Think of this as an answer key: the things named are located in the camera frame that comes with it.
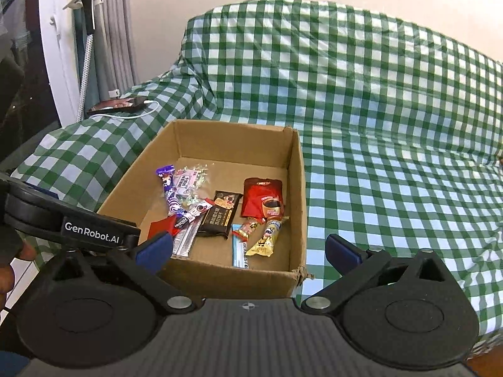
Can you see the small yellow snack packet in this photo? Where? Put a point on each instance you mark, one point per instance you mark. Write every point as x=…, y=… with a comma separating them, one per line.
x=265, y=241

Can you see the person's left hand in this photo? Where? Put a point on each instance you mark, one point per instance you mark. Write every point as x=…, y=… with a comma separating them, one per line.
x=8, y=279

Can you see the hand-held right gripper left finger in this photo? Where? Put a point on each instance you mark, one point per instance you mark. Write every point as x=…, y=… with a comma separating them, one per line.
x=154, y=252

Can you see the black garment steamer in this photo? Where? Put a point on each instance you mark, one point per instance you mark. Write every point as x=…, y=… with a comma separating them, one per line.
x=89, y=11

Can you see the dark chocolate bar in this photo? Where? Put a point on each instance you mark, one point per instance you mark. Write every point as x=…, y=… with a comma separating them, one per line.
x=218, y=218

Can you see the red coffee packet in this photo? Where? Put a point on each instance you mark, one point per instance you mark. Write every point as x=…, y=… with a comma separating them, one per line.
x=261, y=196

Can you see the black smartphone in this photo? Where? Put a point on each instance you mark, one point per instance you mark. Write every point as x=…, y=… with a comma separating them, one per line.
x=118, y=104

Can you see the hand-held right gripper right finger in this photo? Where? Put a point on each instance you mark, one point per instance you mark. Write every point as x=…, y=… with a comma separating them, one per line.
x=342, y=253

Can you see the blue white snack bar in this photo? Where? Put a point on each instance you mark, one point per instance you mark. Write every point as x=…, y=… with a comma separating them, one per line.
x=239, y=255

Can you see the person's blue clothing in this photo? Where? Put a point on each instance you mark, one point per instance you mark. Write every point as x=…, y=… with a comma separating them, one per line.
x=11, y=363

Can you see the small white clip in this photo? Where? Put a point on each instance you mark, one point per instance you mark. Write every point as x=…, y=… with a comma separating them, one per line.
x=114, y=94

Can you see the white door frame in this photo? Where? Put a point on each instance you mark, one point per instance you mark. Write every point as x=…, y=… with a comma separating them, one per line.
x=59, y=86

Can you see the garment steamer on stand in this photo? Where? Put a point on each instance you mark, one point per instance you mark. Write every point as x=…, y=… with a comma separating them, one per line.
x=118, y=47

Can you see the long silver packet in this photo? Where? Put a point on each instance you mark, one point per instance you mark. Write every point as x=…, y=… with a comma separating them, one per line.
x=186, y=241

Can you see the purple snack bar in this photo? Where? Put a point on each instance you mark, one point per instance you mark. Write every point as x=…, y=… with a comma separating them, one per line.
x=169, y=192

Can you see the cardboard box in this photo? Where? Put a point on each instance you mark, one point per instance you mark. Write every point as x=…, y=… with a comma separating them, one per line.
x=232, y=145

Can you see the clear candy packet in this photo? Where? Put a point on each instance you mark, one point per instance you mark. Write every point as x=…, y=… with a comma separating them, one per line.
x=188, y=180

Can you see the green white checked cloth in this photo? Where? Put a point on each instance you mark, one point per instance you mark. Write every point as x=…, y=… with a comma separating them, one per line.
x=373, y=106

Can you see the small pink candy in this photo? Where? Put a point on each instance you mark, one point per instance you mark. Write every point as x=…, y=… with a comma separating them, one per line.
x=245, y=229

